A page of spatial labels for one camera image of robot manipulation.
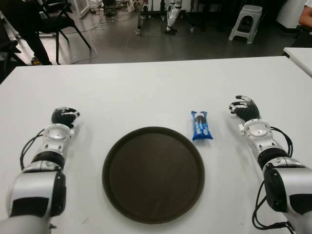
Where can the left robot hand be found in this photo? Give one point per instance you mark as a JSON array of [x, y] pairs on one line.
[[63, 117]]

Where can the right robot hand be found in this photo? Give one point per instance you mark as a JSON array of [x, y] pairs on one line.
[[247, 111]]

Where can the blue Oreo cookie packet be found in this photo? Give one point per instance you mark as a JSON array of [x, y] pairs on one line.
[[201, 130]]

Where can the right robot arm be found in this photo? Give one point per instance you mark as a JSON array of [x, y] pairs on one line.
[[285, 175]]

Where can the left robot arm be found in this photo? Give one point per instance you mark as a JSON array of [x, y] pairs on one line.
[[36, 185]]

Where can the person in black trousers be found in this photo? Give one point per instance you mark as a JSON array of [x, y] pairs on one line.
[[36, 44]]

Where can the black office chair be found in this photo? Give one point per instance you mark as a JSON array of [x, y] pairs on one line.
[[9, 47]]

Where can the black armrest seat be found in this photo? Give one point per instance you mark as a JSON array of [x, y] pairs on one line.
[[302, 36]]

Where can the grey plastic stool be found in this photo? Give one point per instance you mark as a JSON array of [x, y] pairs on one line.
[[251, 11]]

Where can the round dark brown tray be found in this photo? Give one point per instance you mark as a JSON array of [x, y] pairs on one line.
[[153, 175]]

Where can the white framed panel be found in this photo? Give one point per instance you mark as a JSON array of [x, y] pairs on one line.
[[83, 7]]

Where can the seated person in white shirt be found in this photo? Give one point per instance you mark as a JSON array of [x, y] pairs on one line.
[[307, 17]]

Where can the white humanoid robot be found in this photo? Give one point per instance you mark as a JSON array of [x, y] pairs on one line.
[[171, 14]]

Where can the black metal-frame chair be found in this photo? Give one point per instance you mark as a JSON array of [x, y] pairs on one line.
[[58, 23]]

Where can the black wheeled gantry frame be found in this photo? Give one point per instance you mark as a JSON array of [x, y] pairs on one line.
[[139, 22]]

